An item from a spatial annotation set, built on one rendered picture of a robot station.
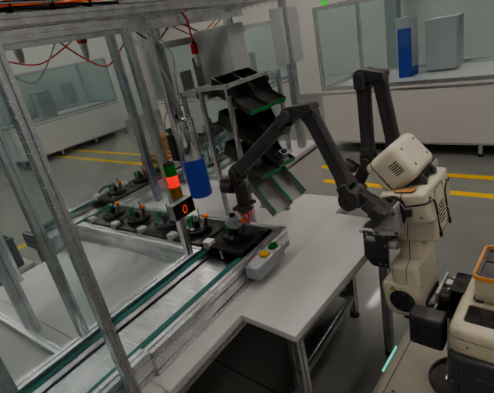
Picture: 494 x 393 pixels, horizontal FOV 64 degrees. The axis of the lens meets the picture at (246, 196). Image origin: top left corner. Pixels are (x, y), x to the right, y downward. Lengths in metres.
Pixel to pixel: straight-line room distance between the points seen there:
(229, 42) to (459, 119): 3.27
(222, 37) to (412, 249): 1.95
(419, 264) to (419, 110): 3.91
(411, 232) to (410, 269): 0.15
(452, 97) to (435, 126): 0.40
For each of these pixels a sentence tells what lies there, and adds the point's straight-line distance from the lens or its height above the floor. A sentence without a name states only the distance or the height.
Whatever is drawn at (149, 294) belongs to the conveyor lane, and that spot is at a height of 0.95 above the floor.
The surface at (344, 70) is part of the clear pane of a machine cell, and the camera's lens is 5.74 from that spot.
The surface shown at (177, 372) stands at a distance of 1.47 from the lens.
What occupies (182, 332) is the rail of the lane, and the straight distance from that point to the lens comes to 1.50.
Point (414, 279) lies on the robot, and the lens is 1.72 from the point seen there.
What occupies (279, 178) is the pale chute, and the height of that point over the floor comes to 1.09.
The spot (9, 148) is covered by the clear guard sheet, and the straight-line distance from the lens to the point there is 1.03.
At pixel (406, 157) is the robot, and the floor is 1.35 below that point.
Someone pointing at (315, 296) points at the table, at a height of 0.86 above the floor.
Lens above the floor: 1.85
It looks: 22 degrees down
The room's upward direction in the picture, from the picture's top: 12 degrees counter-clockwise
